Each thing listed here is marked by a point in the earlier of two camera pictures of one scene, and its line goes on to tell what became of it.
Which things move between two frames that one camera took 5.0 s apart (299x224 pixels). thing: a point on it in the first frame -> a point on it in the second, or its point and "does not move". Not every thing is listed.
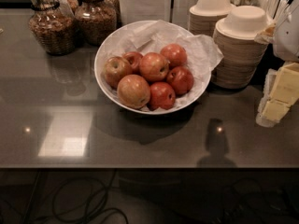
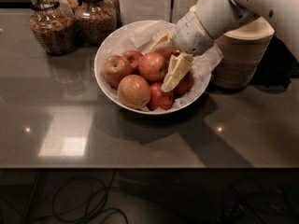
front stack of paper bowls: [237, 57] does not move
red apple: [162, 95] does not move
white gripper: [288, 37] -> [191, 34]
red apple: [181, 79] does not move
